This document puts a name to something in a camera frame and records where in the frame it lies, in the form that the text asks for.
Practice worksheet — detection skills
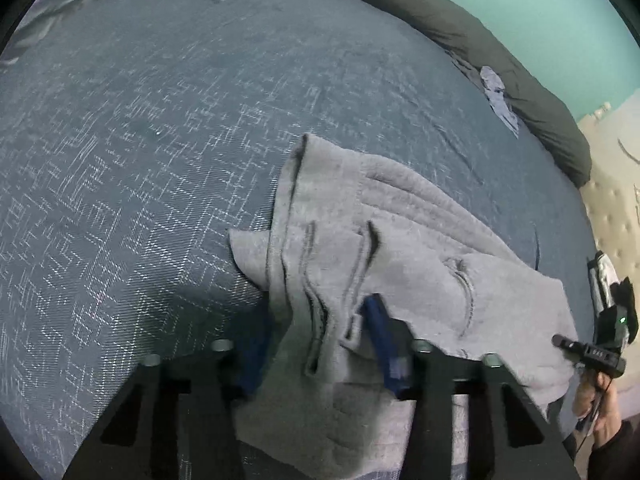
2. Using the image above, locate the grey knit sweater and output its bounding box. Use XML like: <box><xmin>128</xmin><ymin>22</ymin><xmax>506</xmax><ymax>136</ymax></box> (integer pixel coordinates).
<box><xmin>229</xmin><ymin>135</ymin><xmax>575</xmax><ymax>479</ymax></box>

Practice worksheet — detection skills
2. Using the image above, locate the person's right hand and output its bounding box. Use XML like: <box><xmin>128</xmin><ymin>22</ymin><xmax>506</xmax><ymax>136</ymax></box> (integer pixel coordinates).
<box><xmin>573</xmin><ymin>370</ymin><xmax>622</xmax><ymax>448</ymax></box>

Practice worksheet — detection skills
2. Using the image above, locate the black folded garment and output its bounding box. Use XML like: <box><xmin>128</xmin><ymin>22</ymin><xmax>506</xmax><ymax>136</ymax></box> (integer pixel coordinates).
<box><xmin>612</xmin><ymin>278</ymin><xmax>639</xmax><ymax>344</ymax></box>

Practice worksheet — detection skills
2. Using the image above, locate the white folded garment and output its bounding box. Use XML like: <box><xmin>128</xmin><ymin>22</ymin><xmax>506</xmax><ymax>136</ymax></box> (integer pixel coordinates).
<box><xmin>587</xmin><ymin>250</ymin><xmax>620</xmax><ymax>312</ymax></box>

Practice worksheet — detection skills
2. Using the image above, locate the cream tufted headboard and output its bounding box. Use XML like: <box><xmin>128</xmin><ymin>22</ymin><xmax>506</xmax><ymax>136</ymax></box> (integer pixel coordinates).
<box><xmin>578</xmin><ymin>93</ymin><xmax>640</xmax><ymax>284</ymax></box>

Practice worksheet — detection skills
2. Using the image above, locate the dark grey rolled duvet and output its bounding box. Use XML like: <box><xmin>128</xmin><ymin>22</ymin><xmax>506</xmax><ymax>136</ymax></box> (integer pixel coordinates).
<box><xmin>360</xmin><ymin>0</ymin><xmax>592</xmax><ymax>188</ymax></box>

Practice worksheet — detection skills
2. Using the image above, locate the blue checked cloth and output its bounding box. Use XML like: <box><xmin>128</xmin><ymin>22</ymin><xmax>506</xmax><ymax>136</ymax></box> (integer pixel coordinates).
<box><xmin>480</xmin><ymin>66</ymin><xmax>520</xmax><ymax>138</ymax></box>

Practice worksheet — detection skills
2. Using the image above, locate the blue patterned bed sheet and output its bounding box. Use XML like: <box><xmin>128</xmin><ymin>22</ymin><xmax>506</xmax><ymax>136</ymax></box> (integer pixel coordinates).
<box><xmin>1</xmin><ymin>0</ymin><xmax>594</xmax><ymax>479</ymax></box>

